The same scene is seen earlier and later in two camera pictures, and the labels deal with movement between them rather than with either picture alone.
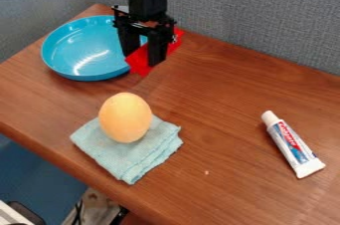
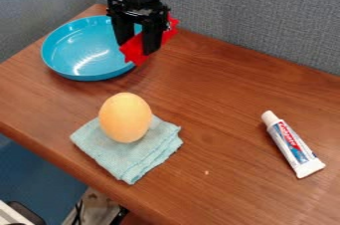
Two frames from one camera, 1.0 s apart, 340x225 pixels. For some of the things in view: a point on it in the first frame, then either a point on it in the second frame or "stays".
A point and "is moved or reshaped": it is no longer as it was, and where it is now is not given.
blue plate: [82, 50] stays
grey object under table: [96, 209] stays
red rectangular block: [138, 61] is moved or reshaped
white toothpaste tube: [301, 159] stays
